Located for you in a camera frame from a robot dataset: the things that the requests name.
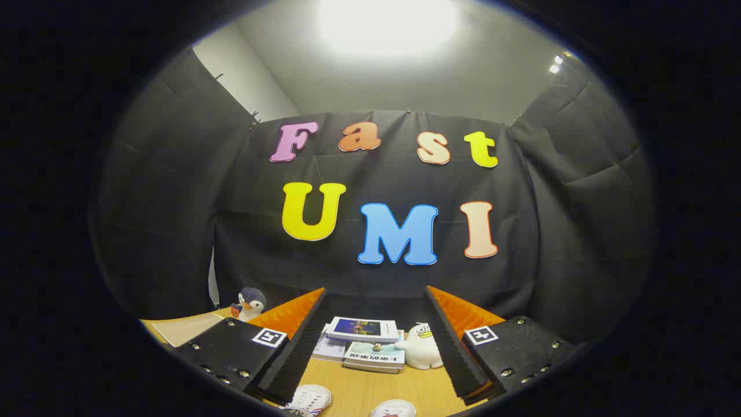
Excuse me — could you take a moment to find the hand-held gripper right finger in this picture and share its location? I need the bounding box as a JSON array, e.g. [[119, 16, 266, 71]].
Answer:
[[424, 285, 575, 406]]

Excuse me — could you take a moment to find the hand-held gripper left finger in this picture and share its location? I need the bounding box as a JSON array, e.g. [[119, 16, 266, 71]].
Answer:
[[173, 287, 329, 406]]

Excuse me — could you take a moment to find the white canvas shoe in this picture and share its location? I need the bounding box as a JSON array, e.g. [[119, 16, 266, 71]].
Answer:
[[281, 384, 333, 417], [370, 399, 416, 417]]

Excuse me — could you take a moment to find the beige fabric storage box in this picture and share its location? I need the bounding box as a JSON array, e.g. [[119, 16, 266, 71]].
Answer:
[[152, 313, 233, 348]]

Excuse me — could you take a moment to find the white duck plush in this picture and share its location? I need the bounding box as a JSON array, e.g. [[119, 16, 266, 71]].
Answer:
[[395, 323, 445, 370]]

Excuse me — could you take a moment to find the thin white text booklet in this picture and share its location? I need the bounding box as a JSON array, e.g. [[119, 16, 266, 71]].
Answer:
[[313, 338, 349, 363]]

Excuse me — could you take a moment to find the navy and white penguin plush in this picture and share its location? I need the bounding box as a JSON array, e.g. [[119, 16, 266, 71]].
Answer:
[[232, 287, 267, 323]]

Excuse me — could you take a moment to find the book with blue picture cover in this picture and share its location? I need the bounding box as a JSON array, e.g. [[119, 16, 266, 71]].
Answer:
[[326, 316, 400, 343]]

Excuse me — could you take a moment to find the thick white book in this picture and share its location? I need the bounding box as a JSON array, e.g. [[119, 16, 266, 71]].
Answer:
[[343, 362, 403, 375]]

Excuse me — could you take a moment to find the thick book with pale cover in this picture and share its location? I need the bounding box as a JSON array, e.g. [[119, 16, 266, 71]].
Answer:
[[343, 330, 406, 370]]

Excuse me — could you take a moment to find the bright ceiling light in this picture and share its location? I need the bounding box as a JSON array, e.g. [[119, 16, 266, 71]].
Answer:
[[316, 0, 461, 58]]

